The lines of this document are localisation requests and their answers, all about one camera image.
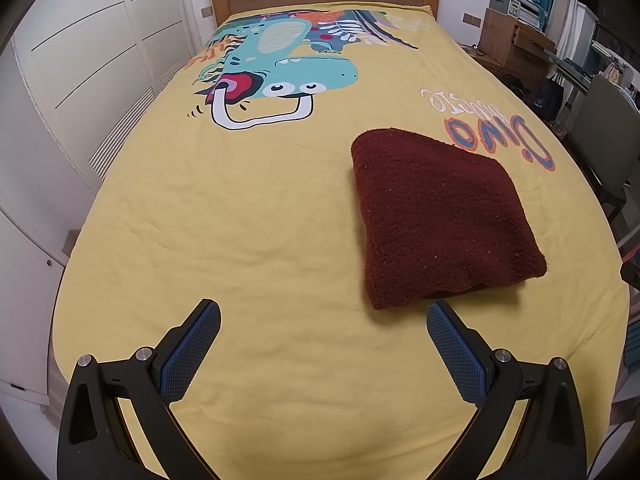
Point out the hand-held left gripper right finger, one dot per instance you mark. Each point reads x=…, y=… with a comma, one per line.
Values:
x=457, y=355

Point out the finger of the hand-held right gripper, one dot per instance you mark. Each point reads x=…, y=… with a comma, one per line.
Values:
x=632, y=272

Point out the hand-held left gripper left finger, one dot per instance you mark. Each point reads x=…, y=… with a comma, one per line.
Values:
x=190, y=350

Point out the dark red knit sweater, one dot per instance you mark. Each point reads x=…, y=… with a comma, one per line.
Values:
x=440, y=220

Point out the yellow dinosaur print bed sheet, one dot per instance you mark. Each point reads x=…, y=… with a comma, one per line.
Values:
x=200, y=235

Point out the grey-green chair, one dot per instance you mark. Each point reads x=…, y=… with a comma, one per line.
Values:
x=605, y=120

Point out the navy bag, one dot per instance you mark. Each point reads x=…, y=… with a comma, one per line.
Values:
x=549, y=97

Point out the white teal-edged desk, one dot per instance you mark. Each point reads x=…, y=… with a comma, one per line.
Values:
x=575, y=72

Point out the black bag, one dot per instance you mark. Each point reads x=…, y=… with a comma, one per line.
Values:
x=515, y=87

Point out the wooden dresser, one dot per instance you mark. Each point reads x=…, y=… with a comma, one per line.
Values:
x=500, y=35

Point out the white wardrobe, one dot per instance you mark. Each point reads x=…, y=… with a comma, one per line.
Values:
x=75, y=85

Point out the white printer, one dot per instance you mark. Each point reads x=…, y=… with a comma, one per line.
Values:
x=505, y=2

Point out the wall socket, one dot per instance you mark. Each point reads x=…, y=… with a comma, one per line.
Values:
x=206, y=11
x=471, y=19

